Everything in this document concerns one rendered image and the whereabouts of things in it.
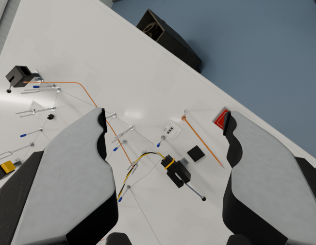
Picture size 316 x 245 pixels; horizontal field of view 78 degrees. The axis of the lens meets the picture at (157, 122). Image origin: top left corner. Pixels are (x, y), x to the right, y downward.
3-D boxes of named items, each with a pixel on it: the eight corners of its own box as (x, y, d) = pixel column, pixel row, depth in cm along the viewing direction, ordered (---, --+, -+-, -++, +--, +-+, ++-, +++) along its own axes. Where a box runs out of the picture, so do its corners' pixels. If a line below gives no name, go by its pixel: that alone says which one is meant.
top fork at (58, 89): (58, 85, 66) (23, 87, 53) (61, 90, 67) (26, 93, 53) (55, 88, 67) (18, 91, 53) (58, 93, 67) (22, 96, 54)
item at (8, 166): (7, 162, 71) (0, 165, 69) (9, 160, 70) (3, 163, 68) (13, 170, 71) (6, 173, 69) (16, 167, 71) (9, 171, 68)
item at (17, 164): (4, 168, 80) (-20, 179, 71) (20, 155, 76) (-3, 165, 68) (10, 177, 80) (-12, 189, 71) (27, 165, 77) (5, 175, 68)
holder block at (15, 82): (19, 85, 70) (-7, 86, 61) (39, 66, 66) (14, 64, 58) (27, 96, 70) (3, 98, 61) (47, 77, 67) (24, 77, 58)
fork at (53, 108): (56, 107, 68) (21, 114, 55) (54, 112, 69) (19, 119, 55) (52, 104, 69) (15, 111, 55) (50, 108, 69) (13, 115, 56)
